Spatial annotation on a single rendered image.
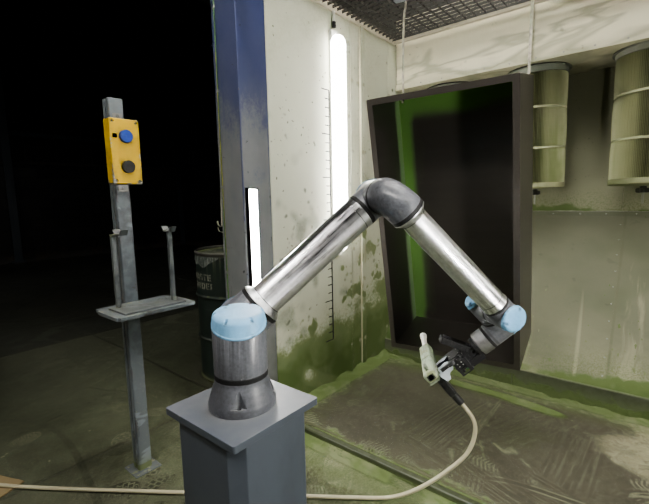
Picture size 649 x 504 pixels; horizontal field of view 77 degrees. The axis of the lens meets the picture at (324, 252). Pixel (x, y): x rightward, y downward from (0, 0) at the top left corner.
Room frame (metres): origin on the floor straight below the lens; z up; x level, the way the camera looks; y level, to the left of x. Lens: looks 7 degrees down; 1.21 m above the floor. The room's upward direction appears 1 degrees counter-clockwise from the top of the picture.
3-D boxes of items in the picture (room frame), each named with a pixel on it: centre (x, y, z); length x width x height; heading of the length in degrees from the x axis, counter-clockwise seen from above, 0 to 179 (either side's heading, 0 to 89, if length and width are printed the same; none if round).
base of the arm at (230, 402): (1.10, 0.24, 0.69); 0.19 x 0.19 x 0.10
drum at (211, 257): (2.84, 0.61, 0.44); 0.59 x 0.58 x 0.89; 31
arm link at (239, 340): (1.11, 0.24, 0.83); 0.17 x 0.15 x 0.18; 12
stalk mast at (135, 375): (1.74, 0.86, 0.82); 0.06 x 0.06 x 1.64; 50
